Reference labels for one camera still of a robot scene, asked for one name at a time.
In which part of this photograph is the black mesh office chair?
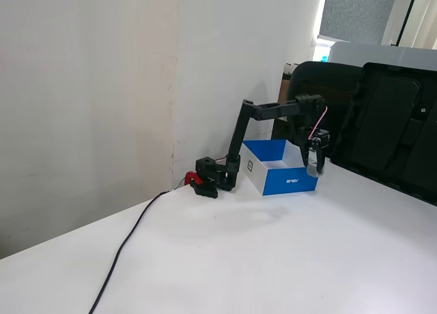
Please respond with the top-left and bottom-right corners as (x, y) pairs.
(285, 60), (365, 160)

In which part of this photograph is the white servo wire loop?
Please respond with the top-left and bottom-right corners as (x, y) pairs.
(307, 105), (328, 141)

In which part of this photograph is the brown cardboard box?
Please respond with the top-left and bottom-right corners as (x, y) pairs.
(277, 63), (298, 105)

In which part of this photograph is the black plastic tray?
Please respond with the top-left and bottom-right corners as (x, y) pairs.
(329, 61), (437, 208)

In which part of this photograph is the gray window blind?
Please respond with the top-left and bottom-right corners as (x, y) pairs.
(319, 0), (400, 45)

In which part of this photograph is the blue and white box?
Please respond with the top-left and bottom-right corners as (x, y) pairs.
(241, 139), (320, 197)

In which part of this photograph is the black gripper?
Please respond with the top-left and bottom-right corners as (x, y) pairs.
(295, 124), (332, 175)

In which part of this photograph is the black power cable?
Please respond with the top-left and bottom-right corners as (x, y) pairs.
(87, 190), (171, 314)

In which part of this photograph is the gray block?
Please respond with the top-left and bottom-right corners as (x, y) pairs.
(306, 149), (325, 177)

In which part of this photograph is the red and black table clamp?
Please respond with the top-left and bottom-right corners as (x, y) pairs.
(184, 171), (219, 199)

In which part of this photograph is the black window frame bar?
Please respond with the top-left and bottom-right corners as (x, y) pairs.
(395, 0), (421, 48)

